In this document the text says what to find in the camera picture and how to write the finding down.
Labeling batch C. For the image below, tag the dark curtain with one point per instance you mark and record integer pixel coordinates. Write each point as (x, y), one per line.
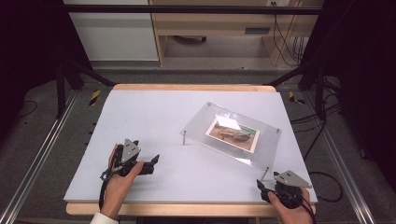
(367, 77)
(28, 46)

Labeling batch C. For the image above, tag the white cabinet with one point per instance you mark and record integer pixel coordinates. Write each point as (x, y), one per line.
(115, 34)

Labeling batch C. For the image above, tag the person's left hand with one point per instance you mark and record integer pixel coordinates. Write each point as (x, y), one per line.
(116, 189)

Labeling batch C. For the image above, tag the person's right hand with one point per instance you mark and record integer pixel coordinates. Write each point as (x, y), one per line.
(295, 216)

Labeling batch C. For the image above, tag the white table mat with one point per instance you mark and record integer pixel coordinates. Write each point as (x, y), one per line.
(149, 118)

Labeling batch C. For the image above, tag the aluminium floor rail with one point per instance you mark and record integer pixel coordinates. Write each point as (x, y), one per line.
(37, 155)
(345, 165)

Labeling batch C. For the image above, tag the yellow clamp right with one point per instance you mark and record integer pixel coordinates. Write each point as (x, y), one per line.
(293, 98)

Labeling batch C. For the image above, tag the yellow clamp left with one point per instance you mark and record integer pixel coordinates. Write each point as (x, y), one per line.
(95, 97)

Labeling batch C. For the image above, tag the black horizontal bar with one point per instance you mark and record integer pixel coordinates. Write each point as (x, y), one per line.
(186, 9)

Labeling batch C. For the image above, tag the wooden desk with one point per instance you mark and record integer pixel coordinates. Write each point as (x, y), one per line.
(214, 23)

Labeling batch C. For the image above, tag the black metal stand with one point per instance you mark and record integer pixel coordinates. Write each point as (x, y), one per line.
(320, 90)
(60, 90)

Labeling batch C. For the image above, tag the clear acrylic photo frame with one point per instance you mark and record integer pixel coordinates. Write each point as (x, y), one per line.
(233, 133)

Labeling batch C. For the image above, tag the light wooden table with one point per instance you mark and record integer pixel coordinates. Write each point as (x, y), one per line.
(186, 210)

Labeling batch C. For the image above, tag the yellow clamp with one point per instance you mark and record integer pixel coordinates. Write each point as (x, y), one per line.
(95, 97)
(293, 98)

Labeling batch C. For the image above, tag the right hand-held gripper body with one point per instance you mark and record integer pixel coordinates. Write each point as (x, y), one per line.
(291, 179)

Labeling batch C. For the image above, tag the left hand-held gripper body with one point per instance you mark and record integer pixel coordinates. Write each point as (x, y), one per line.
(129, 151)

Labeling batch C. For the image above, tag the grey desk label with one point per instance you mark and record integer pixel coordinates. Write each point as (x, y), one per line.
(257, 30)

